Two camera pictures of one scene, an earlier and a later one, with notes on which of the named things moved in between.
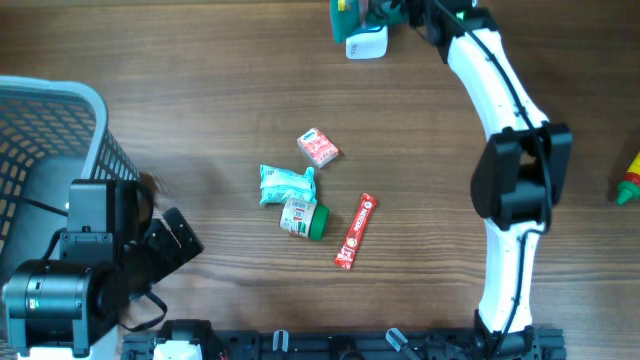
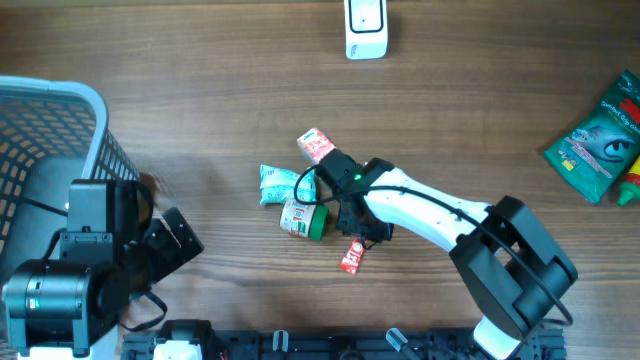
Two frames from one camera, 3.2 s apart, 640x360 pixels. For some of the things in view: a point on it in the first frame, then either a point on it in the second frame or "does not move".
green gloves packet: [349, 17] → [594, 151]
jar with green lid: [303, 218] does not move
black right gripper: [414, 18] → [345, 222]
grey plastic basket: [51, 133] does not move
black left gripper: [171, 253] does not move
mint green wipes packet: [277, 185] does not move
